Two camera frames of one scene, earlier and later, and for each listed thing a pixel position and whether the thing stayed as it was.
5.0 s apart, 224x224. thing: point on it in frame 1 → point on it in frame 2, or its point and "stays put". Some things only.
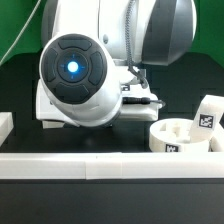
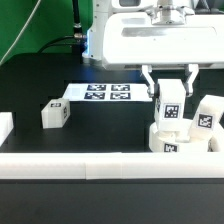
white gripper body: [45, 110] → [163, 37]
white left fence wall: [6, 125] stays put
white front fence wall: [111, 165] stays put
